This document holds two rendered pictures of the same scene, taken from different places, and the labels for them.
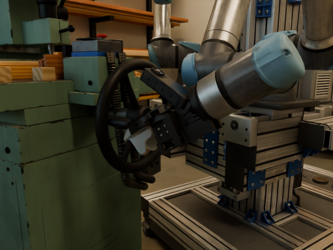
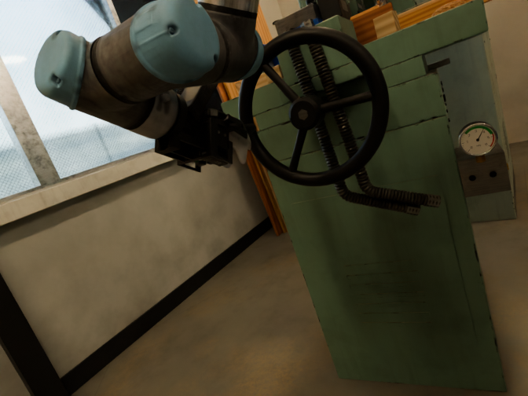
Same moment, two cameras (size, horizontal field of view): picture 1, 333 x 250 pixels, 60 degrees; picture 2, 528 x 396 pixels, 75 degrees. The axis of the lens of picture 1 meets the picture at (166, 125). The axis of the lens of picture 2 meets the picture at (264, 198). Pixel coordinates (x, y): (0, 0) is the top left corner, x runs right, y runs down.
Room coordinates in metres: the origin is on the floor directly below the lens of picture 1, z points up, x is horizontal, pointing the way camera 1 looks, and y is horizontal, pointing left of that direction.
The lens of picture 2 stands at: (0.56, -0.58, 0.83)
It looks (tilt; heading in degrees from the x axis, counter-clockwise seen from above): 12 degrees down; 87
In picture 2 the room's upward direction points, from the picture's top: 20 degrees counter-clockwise
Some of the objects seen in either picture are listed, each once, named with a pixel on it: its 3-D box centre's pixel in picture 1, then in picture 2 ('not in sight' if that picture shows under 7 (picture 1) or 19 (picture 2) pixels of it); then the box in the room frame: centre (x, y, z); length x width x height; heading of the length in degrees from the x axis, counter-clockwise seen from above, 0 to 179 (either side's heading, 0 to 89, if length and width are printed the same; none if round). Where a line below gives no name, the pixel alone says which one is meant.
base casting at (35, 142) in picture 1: (34, 119); (361, 108); (0.98, 0.46, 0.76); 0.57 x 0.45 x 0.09; 57
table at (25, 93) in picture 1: (80, 88); (335, 72); (0.86, 0.26, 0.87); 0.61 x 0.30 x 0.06; 147
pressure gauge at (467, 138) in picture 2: not in sight; (477, 142); (1.01, 0.03, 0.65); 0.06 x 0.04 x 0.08; 147
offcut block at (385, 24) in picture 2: not in sight; (386, 25); (0.96, 0.16, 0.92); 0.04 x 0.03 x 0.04; 136
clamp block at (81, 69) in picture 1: (99, 73); (320, 53); (0.82, 0.18, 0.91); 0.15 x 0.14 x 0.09; 147
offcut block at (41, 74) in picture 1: (43, 74); (276, 74); (0.73, 0.31, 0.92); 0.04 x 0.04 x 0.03; 60
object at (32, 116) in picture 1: (67, 104); (340, 93); (0.88, 0.30, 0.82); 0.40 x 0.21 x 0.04; 147
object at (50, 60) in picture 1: (81, 66); (340, 41); (0.90, 0.26, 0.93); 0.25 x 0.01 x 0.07; 147
